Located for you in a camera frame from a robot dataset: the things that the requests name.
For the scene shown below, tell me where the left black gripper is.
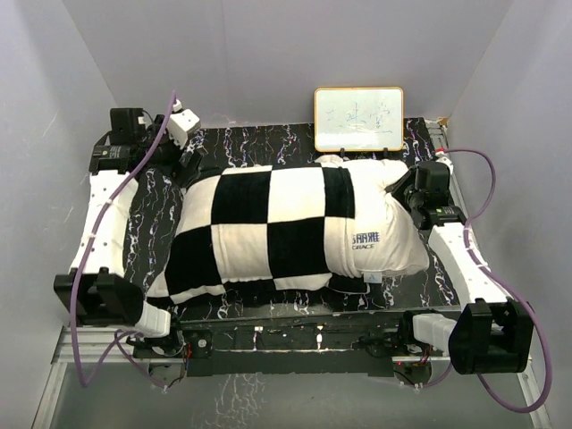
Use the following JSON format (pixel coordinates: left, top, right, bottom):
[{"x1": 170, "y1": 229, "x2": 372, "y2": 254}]
[{"x1": 138, "y1": 116, "x2": 201, "y2": 187}]

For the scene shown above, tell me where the white pillow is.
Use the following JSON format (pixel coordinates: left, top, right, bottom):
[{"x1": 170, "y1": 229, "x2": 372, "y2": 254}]
[{"x1": 315, "y1": 155, "x2": 429, "y2": 283}]

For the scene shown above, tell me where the black white checkered pillowcase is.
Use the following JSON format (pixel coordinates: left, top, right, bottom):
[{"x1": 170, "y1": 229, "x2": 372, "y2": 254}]
[{"x1": 147, "y1": 163, "x2": 370, "y2": 304}]

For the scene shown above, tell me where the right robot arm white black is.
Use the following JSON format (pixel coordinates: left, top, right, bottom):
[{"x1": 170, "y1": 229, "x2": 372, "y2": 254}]
[{"x1": 387, "y1": 161, "x2": 534, "y2": 374}]

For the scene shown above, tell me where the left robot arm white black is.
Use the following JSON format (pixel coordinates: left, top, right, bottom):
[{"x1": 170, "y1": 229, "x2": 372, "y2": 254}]
[{"x1": 54, "y1": 100, "x2": 202, "y2": 357}]

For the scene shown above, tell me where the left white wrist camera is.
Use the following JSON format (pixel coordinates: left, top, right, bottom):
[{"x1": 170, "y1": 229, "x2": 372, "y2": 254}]
[{"x1": 166, "y1": 98, "x2": 201, "y2": 149}]

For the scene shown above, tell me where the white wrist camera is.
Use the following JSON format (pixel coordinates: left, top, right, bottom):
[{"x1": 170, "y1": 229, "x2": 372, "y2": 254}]
[
  {"x1": 166, "y1": 98, "x2": 201, "y2": 149},
  {"x1": 434, "y1": 148, "x2": 454, "y2": 175}
]

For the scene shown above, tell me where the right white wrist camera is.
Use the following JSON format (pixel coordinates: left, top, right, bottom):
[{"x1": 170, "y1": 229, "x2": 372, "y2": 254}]
[{"x1": 434, "y1": 148, "x2": 454, "y2": 175}]

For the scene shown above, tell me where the small whiteboard with wooden frame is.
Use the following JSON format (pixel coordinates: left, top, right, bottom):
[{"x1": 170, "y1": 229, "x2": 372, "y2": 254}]
[{"x1": 314, "y1": 87, "x2": 404, "y2": 153}]

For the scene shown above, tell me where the aluminium frame rail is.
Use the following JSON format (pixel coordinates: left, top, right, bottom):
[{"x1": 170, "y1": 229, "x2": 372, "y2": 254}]
[{"x1": 45, "y1": 120, "x2": 542, "y2": 401}]

